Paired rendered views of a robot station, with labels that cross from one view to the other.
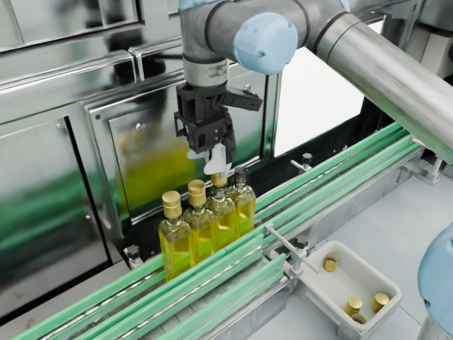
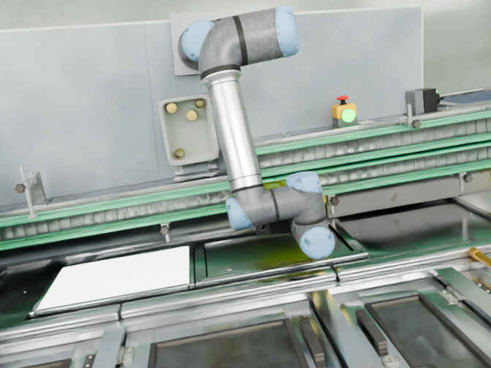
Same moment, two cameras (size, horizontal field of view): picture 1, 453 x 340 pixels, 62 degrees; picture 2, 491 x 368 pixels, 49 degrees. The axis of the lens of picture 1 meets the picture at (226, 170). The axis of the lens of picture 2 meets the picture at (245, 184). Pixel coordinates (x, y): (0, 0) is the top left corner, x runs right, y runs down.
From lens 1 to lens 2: 1.14 m
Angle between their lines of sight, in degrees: 45
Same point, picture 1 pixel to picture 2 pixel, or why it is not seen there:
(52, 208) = (381, 237)
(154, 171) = not seen: hidden behind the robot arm
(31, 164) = (398, 248)
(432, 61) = not seen: outside the picture
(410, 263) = (112, 125)
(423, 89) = (242, 118)
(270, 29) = (312, 177)
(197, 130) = not seen: hidden behind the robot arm
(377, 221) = (102, 173)
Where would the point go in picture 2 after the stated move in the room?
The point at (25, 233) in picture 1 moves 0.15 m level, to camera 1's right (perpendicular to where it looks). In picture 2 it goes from (397, 231) to (358, 209)
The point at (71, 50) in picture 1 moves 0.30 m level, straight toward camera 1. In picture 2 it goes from (380, 277) to (401, 159)
